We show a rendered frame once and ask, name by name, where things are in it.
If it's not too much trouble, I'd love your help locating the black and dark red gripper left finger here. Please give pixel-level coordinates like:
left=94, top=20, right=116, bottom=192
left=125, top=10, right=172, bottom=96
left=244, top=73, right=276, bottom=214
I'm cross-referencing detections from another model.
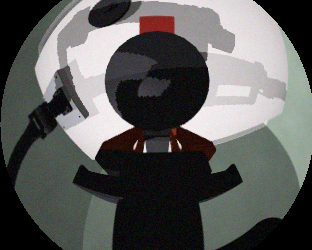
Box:
left=99, top=127, right=145, bottom=152

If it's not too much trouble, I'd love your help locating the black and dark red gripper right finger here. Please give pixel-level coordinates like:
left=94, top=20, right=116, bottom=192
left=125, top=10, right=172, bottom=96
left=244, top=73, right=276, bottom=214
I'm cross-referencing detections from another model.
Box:
left=170, top=126, right=216, bottom=162

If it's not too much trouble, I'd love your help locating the black round disk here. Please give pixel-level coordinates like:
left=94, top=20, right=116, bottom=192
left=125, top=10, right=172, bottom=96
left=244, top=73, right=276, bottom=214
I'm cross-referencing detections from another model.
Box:
left=88, top=0, right=131, bottom=28

